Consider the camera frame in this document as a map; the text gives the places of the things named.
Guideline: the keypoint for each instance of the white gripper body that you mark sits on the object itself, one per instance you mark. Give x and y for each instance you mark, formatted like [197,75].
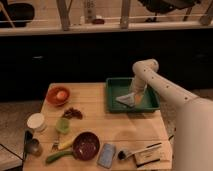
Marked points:
[138,87]

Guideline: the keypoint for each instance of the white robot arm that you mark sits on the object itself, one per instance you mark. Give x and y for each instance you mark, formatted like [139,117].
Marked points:
[193,138]

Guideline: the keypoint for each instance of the green plastic tray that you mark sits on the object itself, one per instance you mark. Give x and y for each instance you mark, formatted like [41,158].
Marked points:
[119,86]

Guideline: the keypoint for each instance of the tan box with black pen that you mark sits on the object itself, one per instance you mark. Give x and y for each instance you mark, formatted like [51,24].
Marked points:
[144,158]

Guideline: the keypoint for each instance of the dark red dried fruit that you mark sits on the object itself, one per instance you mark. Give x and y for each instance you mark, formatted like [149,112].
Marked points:
[72,113]

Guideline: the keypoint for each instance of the blue sponge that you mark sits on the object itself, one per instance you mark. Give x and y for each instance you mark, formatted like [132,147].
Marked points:
[106,155]

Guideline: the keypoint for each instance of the dark red object on floor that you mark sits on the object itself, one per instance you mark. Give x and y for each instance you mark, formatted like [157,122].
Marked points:
[98,21]

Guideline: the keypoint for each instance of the egg in bowl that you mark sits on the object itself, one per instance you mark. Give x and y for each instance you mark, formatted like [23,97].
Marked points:
[61,95]

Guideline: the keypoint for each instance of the orange bowl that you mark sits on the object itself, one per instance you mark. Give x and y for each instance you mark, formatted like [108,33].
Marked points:
[51,96]

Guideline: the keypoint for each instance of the green plastic cup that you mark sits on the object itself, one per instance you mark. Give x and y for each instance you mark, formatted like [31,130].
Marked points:
[62,125]

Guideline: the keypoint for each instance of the white lidded jar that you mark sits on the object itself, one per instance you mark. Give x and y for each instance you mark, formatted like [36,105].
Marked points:
[36,122]

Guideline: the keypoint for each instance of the black office chair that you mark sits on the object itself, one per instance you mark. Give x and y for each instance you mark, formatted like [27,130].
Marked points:
[20,14]

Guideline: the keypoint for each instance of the black-headed brush white handle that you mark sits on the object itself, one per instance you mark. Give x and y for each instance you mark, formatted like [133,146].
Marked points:
[125,153]

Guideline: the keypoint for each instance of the dark red pan green handle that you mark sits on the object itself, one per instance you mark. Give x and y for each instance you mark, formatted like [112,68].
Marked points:
[84,148]

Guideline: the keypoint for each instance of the fork with yellow handle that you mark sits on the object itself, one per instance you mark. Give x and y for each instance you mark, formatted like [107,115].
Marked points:
[58,145]

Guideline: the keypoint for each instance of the metal ladle black handle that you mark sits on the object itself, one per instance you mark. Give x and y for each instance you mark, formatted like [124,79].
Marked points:
[32,145]

